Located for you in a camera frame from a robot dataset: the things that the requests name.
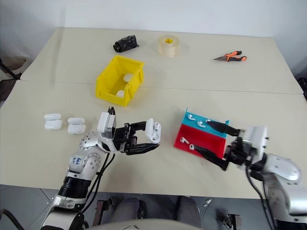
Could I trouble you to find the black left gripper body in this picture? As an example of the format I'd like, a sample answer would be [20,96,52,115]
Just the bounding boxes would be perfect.
[113,123,139,154]

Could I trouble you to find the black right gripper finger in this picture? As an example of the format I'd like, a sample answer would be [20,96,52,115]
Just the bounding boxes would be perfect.
[192,144,230,172]
[206,120,242,138]

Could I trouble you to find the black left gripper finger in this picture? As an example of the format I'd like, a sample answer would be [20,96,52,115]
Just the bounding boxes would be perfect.
[124,143,160,156]
[130,120,148,132]

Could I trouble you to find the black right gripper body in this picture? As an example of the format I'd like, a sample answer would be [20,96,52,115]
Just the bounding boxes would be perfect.
[224,136,255,169]

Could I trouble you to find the yellow plastic bin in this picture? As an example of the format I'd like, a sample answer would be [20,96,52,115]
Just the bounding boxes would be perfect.
[95,55,145,107]

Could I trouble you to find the red earbud tray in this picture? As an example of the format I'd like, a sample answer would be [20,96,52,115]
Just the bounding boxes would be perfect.
[173,124,227,160]

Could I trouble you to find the teal earbud tray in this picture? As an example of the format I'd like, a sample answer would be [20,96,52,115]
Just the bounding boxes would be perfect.
[180,107,231,140]

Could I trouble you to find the grey rounded shape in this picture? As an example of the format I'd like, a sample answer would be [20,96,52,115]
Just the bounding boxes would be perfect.
[112,196,142,223]
[176,195,201,229]

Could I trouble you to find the orange black pliers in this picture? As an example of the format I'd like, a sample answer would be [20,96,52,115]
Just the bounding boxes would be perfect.
[213,50,248,63]

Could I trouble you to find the light grey robot torso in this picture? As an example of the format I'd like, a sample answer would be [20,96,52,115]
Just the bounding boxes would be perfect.
[90,218,202,230]

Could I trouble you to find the black camouflage rolled pouch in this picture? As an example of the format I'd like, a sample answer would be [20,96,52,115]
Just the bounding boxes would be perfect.
[113,34,140,54]

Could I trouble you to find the clear packing tape roll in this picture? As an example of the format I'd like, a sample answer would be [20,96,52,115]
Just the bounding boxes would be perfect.
[157,34,181,58]

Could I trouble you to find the black tripod stand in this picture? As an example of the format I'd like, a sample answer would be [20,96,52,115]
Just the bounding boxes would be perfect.
[0,57,24,80]

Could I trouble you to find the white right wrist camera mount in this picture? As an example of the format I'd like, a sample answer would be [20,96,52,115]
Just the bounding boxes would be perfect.
[242,125,270,157]

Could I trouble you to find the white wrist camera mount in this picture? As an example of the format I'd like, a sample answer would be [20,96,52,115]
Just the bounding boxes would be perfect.
[242,125,270,157]
[96,111,118,140]

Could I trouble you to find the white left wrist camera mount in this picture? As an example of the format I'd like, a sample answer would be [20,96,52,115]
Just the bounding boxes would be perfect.
[96,111,118,140]

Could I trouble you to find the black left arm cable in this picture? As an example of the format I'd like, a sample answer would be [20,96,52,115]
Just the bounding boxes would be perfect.
[80,152,116,215]

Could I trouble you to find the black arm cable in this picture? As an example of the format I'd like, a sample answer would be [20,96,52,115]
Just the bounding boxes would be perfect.
[244,164,277,230]
[80,152,116,215]

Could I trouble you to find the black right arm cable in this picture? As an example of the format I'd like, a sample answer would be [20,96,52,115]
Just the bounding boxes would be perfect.
[244,164,277,230]

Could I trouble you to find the rusty metal frame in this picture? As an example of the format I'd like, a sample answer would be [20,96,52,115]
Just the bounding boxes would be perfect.
[93,198,106,227]
[222,214,242,230]

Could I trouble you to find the thick black hose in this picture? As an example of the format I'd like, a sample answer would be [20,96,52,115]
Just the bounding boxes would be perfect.
[0,209,24,230]

